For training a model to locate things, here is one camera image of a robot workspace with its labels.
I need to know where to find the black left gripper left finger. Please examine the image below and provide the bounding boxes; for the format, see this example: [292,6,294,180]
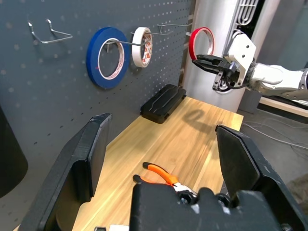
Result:
[20,112,113,231]

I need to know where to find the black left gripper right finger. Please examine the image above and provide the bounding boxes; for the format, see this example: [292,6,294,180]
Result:
[215,124,294,228]

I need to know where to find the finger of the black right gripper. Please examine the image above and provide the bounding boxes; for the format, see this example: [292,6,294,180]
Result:
[192,59,221,75]
[196,54,224,65]

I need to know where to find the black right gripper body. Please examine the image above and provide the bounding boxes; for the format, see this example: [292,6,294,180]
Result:
[212,60,241,92]

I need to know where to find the red tape roll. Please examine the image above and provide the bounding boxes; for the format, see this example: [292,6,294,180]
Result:
[189,26,215,61]

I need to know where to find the orange black needle-nose pliers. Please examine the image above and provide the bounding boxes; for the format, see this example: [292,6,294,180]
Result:
[132,162,198,197]

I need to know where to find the dark grey metal pegboard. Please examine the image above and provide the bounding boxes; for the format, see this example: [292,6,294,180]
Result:
[0,0,195,231]

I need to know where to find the black plastic tool case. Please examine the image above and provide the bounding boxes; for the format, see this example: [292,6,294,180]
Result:
[140,84,188,124]

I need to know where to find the brown wooden board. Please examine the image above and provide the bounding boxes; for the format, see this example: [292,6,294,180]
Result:
[258,96,308,116]

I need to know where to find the white tape roll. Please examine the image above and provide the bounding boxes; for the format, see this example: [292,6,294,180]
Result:
[131,26,154,68]

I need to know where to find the blue tape roll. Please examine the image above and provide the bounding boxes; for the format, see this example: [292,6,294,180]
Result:
[86,26,129,90]

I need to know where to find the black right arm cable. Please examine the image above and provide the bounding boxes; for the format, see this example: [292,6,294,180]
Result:
[225,69,248,91]

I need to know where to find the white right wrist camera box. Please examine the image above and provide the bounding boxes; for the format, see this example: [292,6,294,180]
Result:
[223,35,257,82]

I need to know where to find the white floor cable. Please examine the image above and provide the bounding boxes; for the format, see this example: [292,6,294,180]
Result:
[242,120,308,149]

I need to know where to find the silver wire peg hook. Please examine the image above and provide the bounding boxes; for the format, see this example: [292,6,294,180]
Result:
[157,23,193,32]
[130,30,174,37]
[105,39,148,52]

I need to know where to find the silver wire loop holder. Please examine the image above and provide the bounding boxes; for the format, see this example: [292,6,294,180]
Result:
[27,19,74,44]

